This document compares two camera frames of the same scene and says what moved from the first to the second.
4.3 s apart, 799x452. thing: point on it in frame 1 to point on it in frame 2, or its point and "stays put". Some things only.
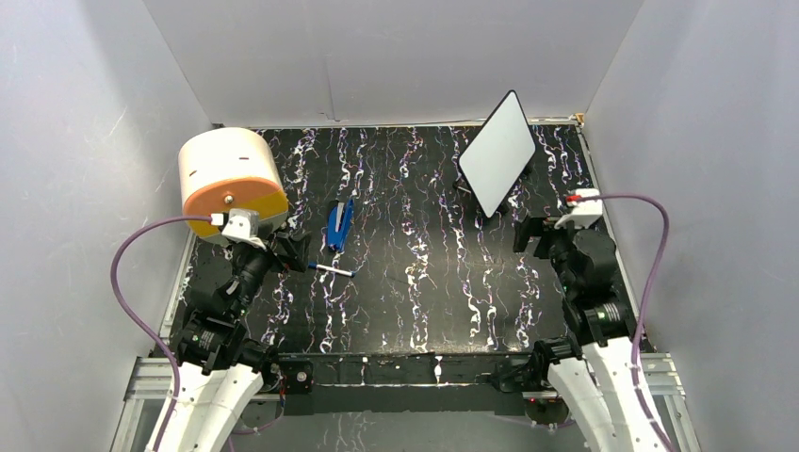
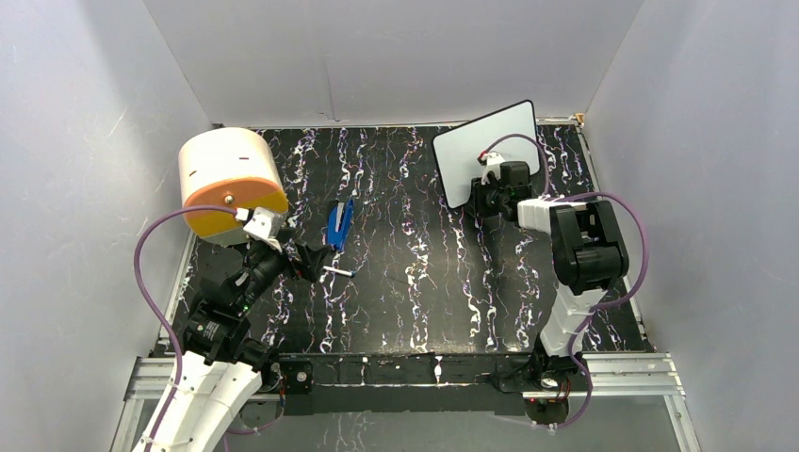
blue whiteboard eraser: [340, 216] stays put
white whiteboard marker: [332, 269] stays put
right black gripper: [530, 225] to [477, 193]
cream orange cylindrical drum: [230, 169] stays put
